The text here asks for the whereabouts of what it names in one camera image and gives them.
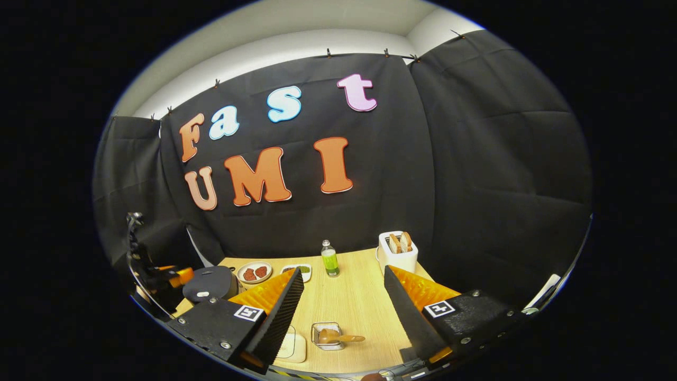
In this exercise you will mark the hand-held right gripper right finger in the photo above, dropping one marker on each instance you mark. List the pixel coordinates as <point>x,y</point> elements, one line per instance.
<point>407,317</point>

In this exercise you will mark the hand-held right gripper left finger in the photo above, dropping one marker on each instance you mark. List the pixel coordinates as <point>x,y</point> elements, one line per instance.
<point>280,317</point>

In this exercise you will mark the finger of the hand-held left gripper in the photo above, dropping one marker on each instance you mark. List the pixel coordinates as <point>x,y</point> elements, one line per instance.
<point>182,276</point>
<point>165,268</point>

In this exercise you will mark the dark grey rice cooker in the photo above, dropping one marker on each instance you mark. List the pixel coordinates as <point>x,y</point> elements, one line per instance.
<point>211,283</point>

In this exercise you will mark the cream tray of rice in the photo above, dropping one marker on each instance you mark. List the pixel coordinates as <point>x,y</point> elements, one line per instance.
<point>293,349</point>

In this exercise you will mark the small dish of greens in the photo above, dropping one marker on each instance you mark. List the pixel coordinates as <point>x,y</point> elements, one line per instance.
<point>305,275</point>

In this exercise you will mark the red meat piece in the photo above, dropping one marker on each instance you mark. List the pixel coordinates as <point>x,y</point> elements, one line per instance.
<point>249,274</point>
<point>261,271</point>

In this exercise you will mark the white toaster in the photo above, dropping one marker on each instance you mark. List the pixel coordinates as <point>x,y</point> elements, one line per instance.
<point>396,262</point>

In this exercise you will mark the round white plate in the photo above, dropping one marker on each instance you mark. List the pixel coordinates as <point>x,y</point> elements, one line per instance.
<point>254,264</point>

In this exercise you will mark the green drink bottle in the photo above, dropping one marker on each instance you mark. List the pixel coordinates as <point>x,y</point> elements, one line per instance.
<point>330,262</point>

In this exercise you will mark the toasted bread slice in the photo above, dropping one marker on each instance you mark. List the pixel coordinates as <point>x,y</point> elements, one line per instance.
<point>394,243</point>
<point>405,241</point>

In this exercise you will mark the black backdrop cloth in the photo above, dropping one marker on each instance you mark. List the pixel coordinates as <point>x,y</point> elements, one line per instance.
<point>476,185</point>

